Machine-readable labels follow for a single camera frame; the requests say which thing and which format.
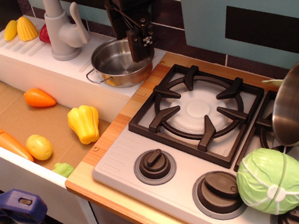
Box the large orange toy carrot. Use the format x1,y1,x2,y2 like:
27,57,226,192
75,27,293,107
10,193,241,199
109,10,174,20
0,128,34,162

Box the light green toy vegetable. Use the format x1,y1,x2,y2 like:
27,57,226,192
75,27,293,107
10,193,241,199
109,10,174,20
52,163,74,178

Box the blue clamp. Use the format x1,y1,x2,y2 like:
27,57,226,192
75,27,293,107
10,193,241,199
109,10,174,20
0,189,48,224

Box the white toy sink unit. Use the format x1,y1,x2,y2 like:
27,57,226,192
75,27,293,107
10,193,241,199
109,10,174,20
0,1,185,224

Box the black left burner grate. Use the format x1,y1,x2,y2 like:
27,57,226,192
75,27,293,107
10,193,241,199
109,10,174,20
128,64,264,169

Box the middle black stove knob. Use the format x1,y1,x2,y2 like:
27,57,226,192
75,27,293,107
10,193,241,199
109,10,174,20
192,171,247,220

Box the grey toy stove top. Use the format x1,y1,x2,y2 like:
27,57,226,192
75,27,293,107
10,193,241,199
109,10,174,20
81,51,299,224

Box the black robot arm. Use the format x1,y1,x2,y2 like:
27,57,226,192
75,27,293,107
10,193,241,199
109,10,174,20
104,0,155,62

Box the teal cabinet with black window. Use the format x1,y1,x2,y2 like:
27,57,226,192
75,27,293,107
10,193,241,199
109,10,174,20
181,0,299,69

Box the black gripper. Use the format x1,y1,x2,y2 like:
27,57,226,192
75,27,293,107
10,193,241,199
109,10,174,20
104,0,155,62

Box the green toy cabbage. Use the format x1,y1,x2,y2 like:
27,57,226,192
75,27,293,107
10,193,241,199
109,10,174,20
237,148,299,215

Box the yellow toy corn cob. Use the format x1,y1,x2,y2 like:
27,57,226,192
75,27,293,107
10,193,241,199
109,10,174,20
16,16,39,42

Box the black right burner grate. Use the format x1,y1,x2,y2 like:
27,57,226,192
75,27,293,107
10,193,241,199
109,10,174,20
234,91,299,171

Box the grey toy faucet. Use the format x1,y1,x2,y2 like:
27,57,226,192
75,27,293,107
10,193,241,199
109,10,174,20
43,0,90,61

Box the yellow toy bell pepper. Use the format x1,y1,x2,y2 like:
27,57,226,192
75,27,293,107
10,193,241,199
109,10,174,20
67,105,99,145

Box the left black stove knob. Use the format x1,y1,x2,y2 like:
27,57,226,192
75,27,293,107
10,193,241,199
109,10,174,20
134,148,177,186

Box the small orange toy carrot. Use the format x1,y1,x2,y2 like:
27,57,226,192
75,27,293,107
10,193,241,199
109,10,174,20
24,88,56,107

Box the yellow toy potato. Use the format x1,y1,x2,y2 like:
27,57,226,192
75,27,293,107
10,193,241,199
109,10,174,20
26,134,53,161

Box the red toy pepper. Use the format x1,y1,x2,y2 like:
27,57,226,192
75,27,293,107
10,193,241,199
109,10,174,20
39,24,51,44

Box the small steel pot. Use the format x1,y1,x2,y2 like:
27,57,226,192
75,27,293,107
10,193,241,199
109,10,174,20
86,39,153,88

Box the small yellow toy vegetable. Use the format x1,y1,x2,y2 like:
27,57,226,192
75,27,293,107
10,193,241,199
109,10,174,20
4,20,17,41

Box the black burner grate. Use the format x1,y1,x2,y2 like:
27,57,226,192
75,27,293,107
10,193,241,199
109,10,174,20
234,91,299,171
128,64,264,169

